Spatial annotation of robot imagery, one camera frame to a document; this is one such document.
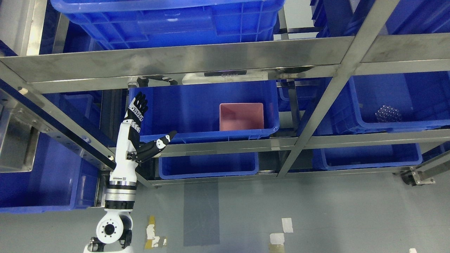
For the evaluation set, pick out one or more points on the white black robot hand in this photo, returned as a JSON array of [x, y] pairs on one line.
[[129, 152]]

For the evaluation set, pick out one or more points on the pink plastic storage box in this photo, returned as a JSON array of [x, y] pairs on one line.
[[241, 116]]

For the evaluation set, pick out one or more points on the blue left lower container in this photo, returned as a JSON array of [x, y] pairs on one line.
[[59, 181]]

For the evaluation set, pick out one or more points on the stainless steel shelf rack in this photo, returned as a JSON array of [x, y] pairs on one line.
[[24, 79]]

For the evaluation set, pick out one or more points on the blue middle shelf container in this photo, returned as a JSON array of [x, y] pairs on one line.
[[194, 111]]

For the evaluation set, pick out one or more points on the blue shelf container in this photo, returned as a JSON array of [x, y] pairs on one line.
[[124, 24], [422, 98], [194, 111]]

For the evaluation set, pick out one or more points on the blue top shelf container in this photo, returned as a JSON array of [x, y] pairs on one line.
[[124, 24]]

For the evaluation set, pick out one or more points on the blue lower right container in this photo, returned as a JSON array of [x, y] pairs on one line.
[[358, 157]]

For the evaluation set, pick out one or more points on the blue right shelf container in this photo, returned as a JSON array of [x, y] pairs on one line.
[[422, 98]]

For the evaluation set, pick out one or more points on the metallic ball cluster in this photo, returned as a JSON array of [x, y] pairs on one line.
[[388, 113]]

